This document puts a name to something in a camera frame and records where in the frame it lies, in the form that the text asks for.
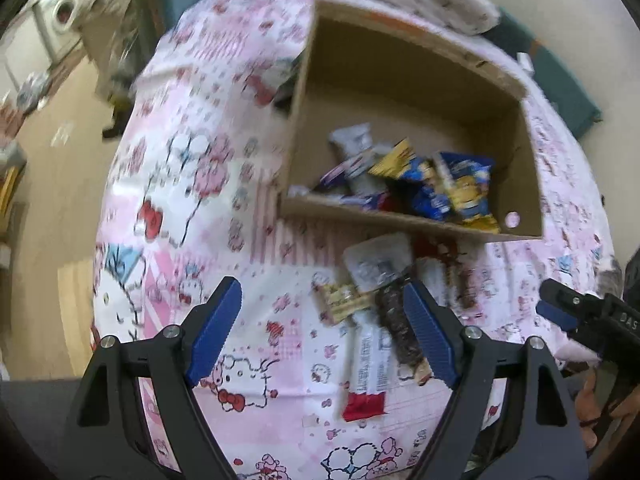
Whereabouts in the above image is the purple white snack packet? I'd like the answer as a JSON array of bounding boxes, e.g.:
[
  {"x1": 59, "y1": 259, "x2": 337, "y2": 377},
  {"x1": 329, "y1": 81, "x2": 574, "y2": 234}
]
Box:
[{"x1": 317, "y1": 152, "x2": 382, "y2": 192}]

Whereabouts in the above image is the dark blue snack packet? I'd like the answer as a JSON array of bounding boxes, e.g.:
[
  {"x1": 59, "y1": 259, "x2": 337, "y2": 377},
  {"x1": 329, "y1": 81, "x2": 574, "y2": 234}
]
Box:
[{"x1": 400, "y1": 157, "x2": 454, "y2": 222}]

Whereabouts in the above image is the clear plastic bag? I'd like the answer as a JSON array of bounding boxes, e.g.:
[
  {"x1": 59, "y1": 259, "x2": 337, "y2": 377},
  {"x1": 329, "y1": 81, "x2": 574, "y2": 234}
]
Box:
[{"x1": 15, "y1": 72, "x2": 52, "y2": 112}]

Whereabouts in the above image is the blue yellow cartoon snack packet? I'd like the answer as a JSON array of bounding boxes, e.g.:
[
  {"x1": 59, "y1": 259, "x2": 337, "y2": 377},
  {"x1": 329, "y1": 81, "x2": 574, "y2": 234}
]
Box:
[{"x1": 435, "y1": 152, "x2": 502, "y2": 234}]

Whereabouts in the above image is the person's right hand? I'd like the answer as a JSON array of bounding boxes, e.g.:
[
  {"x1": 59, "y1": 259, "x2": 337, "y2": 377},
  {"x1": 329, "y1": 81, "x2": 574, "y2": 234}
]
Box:
[{"x1": 574, "y1": 372, "x2": 619, "y2": 450}]

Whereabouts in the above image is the clear white snack packet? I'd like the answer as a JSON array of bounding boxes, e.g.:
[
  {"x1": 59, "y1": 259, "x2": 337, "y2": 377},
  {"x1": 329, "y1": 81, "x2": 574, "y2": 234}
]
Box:
[{"x1": 344, "y1": 232, "x2": 417, "y2": 292}]

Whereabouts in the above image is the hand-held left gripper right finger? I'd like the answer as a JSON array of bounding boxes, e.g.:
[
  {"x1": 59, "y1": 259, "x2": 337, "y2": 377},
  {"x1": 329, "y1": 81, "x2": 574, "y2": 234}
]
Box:
[{"x1": 402, "y1": 279, "x2": 590, "y2": 480}]

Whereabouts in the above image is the white kitchen cabinet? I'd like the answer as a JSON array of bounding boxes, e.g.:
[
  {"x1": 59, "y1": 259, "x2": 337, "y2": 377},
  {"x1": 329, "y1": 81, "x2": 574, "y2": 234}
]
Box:
[{"x1": 0, "y1": 25, "x2": 51, "y2": 107}]

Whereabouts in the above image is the teal headboard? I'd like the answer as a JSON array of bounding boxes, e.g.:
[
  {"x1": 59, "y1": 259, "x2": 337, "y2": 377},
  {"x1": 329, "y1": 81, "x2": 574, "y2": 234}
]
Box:
[{"x1": 492, "y1": 7, "x2": 604, "y2": 142}]

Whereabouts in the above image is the white grey snack packet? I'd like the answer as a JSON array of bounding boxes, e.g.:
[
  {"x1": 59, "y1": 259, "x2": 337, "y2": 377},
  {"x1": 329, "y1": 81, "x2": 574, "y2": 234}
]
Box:
[{"x1": 327, "y1": 122, "x2": 377, "y2": 162}]

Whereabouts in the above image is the white washing machine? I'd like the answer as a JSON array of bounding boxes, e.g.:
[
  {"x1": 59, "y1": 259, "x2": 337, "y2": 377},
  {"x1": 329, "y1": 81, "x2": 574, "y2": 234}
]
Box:
[{"x1": 34, "y1": 0, "x2": 87, "y2": 59}]

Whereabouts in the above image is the pink printed bedsheet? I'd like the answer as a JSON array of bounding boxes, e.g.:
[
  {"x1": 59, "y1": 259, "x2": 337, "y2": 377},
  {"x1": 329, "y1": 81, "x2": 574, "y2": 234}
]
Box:
[{"x1": 92, "y1": 0, "x2": 617, "y2": 480}]

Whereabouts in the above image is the dark grey cloth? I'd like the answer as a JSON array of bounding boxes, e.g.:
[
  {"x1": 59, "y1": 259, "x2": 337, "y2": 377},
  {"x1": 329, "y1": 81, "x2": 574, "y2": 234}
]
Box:
[{"x1": 0, "y1": 377, "x2": 101, "y2": 480}]

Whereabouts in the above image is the beige wafer packet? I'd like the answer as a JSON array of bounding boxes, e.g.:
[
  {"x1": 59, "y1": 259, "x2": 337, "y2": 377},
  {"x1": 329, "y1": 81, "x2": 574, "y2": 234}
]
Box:
[{"x1": 312, "y1": 280, "x2": 377, "y2": 327}]

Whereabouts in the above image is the cardboard box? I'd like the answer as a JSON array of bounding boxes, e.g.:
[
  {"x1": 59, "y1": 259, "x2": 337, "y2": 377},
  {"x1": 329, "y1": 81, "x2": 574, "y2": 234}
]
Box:
[{"x1": 277, "y1": 0, "x2": 546, "y2": 244}]

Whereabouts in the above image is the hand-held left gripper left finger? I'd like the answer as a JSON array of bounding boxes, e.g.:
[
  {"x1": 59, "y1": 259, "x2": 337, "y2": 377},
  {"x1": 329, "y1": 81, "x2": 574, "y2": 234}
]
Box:
[{"x1": 64, "y1": 275, "x2": 244, "y2": 480}]

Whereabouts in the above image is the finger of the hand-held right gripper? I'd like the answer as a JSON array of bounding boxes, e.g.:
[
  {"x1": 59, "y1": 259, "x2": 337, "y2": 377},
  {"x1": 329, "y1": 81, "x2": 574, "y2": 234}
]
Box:
[
  {"x1": 541, "y1": 278, "x2": 608, "y2": 312},
  {"x1": 536, "y1": 301, "x2": 587, "y2": 334}
]

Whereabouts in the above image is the white red snack bar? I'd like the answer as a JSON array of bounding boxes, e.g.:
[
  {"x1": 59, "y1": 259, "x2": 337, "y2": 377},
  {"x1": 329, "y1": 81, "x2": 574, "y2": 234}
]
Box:
[{"x1": 342, "y1": 310, "x2": 402, "y2": 422}]

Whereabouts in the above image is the dark chocolate cookie packet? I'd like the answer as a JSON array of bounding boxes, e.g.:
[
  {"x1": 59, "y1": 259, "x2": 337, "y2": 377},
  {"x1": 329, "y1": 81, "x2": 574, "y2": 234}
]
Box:
[{"x1": 375, "y1": 272, "x2": 434, "y2": 387}]

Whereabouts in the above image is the clear brown red snack packet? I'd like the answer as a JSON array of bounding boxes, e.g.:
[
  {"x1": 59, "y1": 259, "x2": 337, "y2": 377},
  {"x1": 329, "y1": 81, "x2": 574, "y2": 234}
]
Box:
[{"x1": 415, "y1": 237, "x2": 479, "y2": 314}]

